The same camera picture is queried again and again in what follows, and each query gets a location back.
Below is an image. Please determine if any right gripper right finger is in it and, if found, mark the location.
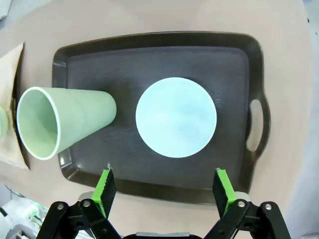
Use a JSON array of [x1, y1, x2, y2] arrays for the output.
[[206, 168, 293, 239]]

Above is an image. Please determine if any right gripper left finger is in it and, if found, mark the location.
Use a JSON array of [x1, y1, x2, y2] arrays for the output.
[[37, 168, 121, 239]]

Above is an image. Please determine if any mint green bowl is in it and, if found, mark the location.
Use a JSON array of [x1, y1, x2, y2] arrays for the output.
[[0, 106, 8, 139]]

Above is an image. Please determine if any beige cloth mat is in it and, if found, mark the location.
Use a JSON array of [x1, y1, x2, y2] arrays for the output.
[[0, 42, 31, 170]]

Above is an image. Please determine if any dark brown tray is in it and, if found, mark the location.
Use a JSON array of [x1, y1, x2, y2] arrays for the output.
[[51, 31, 272, 206]]

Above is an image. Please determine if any tall green cup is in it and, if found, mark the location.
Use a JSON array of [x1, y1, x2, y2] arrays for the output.
[[16, 86, 117, 160]]

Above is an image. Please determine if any light blue bowl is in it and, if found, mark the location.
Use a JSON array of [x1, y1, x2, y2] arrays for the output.
[[135, 77, 217, 159]]

